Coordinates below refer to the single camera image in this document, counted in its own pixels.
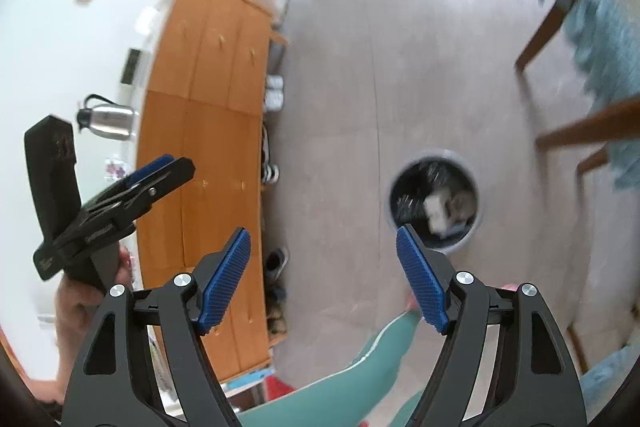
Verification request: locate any person's left hand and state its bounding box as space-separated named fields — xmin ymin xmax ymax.
xmin=54 ymin=243 xmax=135 ymax=348

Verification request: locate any round grey trash bin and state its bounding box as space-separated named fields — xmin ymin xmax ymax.
xmin=387 ymin=149 xmax=486 ymax=256

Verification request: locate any grey shoes pair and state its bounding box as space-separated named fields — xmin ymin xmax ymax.
xmin=264 ymin=247 xmax=291 ymax=284

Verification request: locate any white shoes pair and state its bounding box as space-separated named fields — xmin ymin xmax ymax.
xmin=264 ymin=75 xmax=286 ymax=112

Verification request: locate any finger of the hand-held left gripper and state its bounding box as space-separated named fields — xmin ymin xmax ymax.
xmin=85 ymin=154 xmax=176 ymax=208
xmin=82 ymin=158 xmax=196 ymax=228

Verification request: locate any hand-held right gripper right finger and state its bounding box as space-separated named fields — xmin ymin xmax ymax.
xmin=396 ymin=223 xmax=587 ymax=427

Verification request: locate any person's leg in teal pants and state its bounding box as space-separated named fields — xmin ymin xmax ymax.
xmin=239 ymin=307 xmax=443 ymax=427

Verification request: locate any steel thermos jug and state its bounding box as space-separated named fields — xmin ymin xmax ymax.
xmin=76 ymin=93 xmax=139 ymax=142

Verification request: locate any brown wooden chair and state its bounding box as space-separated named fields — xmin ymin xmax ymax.
xmin=515 ymin=0 xmax=640 ymax=188

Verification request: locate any orange wooden cabinet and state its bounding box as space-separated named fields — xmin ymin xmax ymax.
xmin=134 ymin=0 xmax=290 ymax=384

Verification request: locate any black wall panel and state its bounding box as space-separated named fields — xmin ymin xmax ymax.
xmin=121 ymin=48 xmax=143 ymax=84

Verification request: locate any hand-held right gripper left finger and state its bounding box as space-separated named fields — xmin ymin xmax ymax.
xmin=61 ymin=227 xmax=252 ymax=427

